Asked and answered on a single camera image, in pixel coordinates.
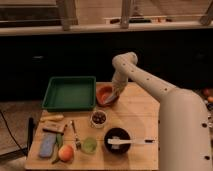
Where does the grey towel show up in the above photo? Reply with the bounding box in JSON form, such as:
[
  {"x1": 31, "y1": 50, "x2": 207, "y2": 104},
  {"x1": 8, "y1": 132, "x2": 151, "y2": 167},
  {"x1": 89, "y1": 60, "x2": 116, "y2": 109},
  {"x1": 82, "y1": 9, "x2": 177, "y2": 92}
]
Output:
[{"x1": 104, "y1": 93, "x2": 118, "y2": 104}]

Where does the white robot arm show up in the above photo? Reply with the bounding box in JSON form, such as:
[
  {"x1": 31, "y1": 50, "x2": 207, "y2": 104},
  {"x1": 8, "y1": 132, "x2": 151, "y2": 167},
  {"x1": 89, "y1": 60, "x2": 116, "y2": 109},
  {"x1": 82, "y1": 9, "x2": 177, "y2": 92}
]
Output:
[{"x1": 112, "y1": 52, "x2": 213, "y2": 171}]

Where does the red bowl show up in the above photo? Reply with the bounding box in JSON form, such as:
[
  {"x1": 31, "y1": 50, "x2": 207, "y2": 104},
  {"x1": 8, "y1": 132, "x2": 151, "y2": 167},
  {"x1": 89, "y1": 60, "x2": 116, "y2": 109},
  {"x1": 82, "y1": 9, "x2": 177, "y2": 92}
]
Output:
[{"x1": 96, "y1": 85, "x2": 117, "y2": 107}]

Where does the dark brown bowl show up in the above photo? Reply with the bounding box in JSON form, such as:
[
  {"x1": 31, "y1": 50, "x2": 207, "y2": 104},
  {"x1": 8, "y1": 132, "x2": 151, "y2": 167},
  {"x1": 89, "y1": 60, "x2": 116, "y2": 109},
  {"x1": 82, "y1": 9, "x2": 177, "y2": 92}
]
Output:
[{"x1": 104, "y1": 127, "x2": 131, "y2": 155}]

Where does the white item in dark bowl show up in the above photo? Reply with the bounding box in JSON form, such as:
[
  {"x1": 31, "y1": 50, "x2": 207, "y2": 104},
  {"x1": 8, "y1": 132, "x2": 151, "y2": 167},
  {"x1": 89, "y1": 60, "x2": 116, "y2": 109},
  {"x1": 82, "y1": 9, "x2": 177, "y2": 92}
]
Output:
[{"x1": 111, "y1": 136, "x2": 120, "y2": 150}]

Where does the white cup of grapes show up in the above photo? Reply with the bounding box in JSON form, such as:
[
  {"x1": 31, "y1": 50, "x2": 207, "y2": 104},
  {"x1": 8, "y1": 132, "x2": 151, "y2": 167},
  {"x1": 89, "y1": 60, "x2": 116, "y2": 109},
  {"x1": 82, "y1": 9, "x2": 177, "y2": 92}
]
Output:
[{"x1": 90, "y1": 110, "x2": 107, "y2": 128}]

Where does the green plastic tray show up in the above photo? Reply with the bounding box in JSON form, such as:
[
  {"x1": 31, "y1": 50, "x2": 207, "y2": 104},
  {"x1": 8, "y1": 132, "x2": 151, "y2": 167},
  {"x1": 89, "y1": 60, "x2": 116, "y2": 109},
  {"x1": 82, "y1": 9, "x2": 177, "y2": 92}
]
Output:
[{"x1": 42, "y1": 76, "x2": 96, "y2": 112}]

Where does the green plastic cup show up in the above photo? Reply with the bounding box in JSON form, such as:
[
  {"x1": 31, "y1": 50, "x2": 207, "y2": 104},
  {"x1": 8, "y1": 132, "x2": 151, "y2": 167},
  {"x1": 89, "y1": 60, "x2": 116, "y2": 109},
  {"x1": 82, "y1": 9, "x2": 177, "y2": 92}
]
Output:
[{"x1": 82, "y1": 137, "x2": 97, "y2": 154}]

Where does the metal fork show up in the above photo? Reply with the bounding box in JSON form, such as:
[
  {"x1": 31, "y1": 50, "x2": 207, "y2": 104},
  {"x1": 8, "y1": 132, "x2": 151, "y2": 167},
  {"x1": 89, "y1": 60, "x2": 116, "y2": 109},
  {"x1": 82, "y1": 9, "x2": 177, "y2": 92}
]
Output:
[{"x1": 71, "y1": 120, "x2": 81, "y2": 150}]

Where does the brown wooden brush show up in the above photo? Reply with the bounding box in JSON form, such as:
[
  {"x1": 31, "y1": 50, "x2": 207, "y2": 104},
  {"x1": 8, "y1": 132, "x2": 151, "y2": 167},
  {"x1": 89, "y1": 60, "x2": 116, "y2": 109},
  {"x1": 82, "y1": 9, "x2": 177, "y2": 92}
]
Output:
[{"x1": 42, "y1": 122, "x2": 67, "y2": 134}]

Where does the green bean pod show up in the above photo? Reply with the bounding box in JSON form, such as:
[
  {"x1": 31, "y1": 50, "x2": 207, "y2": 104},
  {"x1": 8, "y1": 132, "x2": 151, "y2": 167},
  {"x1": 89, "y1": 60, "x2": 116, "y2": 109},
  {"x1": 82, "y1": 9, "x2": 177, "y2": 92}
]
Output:
[{"x1": 51, "y1": 133, "x2": 63, "y2": 164}]

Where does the orange peach fruit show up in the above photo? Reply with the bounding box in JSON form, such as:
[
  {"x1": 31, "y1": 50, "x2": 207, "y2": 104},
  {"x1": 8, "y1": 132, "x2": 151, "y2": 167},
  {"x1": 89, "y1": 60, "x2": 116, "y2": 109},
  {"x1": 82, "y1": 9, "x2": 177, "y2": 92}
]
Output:
[{"x1": 58, "y1": 145, "x2": 74, "y2": 162}]

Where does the blue sponge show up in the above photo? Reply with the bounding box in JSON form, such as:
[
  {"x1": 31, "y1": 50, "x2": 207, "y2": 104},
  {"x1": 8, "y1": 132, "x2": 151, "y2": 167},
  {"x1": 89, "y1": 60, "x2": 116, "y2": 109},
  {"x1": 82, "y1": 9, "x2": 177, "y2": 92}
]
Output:
[{"x1": 39, "y1": 133, "x2": 56, "y2": 158}]

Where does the white spatula black handle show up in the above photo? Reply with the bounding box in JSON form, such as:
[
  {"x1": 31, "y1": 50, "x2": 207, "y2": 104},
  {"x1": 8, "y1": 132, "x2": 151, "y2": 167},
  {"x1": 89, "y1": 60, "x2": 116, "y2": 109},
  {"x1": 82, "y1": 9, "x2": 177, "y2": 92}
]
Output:
[{"x1": 107, "y1": 139, "x2": 155, "y2": 145}]

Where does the black table edge handle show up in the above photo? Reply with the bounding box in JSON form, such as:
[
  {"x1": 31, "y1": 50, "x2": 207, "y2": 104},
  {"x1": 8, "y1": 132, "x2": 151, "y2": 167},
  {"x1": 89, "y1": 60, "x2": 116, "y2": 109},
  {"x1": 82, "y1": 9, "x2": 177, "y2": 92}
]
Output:
[{"x1": 27, "y1": 117, "x2": 35, "y2": 152}]

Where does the black cable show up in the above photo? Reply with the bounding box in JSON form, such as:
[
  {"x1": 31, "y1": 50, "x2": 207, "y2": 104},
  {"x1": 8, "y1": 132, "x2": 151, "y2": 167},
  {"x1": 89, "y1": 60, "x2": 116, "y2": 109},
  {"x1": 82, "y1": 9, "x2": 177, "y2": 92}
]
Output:
[{"x1": 0, "y1": 109, "x2": 28, "y2": 157}]

